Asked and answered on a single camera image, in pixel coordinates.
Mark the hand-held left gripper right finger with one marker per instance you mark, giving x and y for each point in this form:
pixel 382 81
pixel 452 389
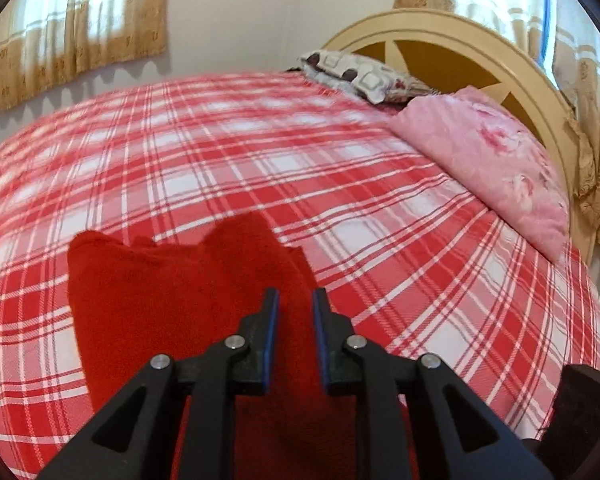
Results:
pixel 322 355

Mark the long beige lace curtain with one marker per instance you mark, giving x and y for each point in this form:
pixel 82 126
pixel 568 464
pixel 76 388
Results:
pixel 590 110

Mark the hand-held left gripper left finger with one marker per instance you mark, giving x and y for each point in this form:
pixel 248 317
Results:
pixel 267 355

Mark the pink floral pillow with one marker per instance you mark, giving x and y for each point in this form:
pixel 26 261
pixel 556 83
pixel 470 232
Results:
pixel 490 160

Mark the cream wooden headboard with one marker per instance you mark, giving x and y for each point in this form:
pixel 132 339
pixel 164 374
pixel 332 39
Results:
pixel 520 65

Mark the short beige lace curtain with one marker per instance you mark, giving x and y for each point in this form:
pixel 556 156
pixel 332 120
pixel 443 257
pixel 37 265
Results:
pixel 80 25

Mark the red plaid bed sheet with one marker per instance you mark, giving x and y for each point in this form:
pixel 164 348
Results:
pixel 280 160

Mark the red knit garment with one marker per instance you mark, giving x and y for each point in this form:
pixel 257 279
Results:
pixel 180 300

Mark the grey patterned pillow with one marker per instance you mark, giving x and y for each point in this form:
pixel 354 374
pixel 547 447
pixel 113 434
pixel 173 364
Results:
pixel 365 72

